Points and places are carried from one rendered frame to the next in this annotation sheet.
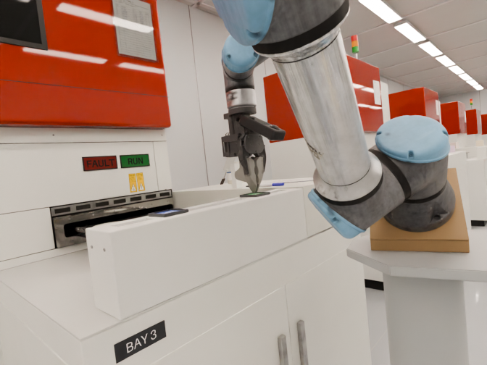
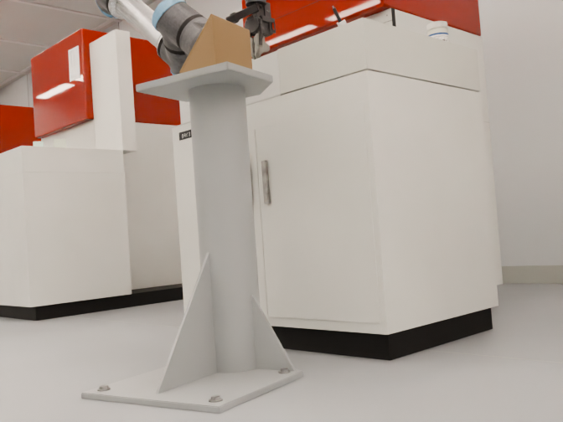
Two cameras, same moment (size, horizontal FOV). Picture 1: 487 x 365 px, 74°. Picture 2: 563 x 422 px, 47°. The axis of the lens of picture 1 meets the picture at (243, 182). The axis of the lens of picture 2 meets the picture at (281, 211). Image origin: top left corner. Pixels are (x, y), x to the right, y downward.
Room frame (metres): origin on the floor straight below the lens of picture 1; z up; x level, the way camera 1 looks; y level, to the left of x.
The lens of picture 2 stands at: (0.98, -2.19, 0.37)
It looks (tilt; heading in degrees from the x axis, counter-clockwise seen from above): 2 degrees up; 93
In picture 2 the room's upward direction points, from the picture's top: 4 degrees counter-clockwise
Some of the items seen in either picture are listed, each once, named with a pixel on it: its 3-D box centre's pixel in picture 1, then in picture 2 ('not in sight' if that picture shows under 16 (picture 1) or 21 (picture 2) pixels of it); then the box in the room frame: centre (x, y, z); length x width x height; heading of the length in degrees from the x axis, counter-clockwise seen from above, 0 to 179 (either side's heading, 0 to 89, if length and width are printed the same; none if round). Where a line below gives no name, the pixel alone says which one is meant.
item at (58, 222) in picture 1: (122, 219); not in sight; (1.15, 0.45, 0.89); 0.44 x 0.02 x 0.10; 137
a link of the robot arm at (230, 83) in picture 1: (238, 69); not in sight; (0.82, -0.02, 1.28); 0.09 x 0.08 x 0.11; 3
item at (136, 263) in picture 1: (222, 234); (235, 92); (0.72, 0.06, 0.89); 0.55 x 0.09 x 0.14; 137
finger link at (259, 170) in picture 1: (251, 174); (262, 48); (0.83, -0.02, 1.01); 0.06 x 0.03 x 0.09; 47
